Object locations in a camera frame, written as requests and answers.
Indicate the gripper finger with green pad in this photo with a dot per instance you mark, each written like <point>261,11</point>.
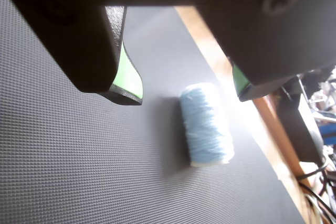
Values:
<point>73,37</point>

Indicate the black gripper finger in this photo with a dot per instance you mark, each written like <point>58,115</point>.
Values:
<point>275,37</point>

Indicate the light blue yarn spool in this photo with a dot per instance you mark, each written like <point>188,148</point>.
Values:
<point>204,124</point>

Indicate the dark bulky background object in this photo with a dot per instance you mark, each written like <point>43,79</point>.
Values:
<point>299,124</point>

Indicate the blue background object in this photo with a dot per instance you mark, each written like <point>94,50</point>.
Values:
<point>328,129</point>

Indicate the black textured rubber mat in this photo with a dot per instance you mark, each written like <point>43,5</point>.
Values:
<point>78,169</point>

